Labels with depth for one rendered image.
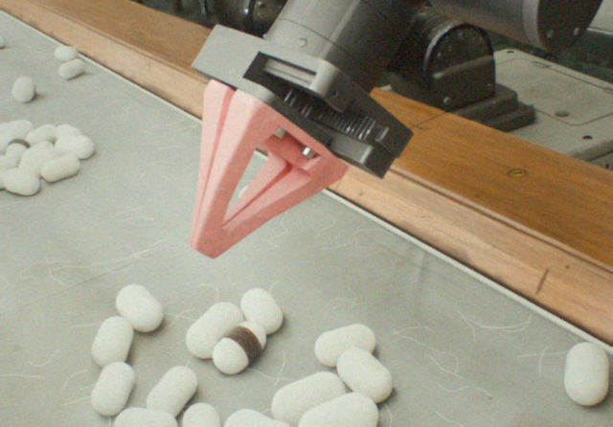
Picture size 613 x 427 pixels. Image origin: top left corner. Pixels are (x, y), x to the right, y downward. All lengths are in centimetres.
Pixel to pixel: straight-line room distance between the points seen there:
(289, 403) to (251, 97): 14
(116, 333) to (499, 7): 26
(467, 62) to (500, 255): 78
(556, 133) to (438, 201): 76
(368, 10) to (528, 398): 19
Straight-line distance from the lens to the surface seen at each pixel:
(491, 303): 45
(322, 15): 36
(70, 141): 71
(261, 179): 40
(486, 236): 48
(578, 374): 38
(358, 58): 37
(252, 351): 42
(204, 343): 42
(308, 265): 49
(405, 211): 52
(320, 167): 38
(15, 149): 72
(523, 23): 34
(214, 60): 39
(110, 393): 41
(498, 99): 126
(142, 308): 46
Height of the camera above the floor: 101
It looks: 29 degrees down
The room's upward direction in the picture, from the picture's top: 9 degrees counter-clockwise
